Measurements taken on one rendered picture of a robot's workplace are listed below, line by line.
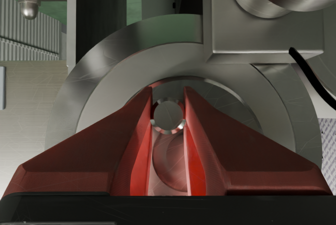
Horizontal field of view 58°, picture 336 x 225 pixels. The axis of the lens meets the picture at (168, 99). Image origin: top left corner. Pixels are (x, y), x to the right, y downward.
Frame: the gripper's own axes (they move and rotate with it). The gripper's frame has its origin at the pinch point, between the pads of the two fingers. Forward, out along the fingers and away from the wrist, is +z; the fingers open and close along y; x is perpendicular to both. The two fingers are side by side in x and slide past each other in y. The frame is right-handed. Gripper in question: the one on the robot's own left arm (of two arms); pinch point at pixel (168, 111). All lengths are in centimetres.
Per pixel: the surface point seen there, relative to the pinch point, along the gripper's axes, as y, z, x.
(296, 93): -6.9, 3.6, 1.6
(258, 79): -4.7, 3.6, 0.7
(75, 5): 5.1, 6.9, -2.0
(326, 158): -18.2, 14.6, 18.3
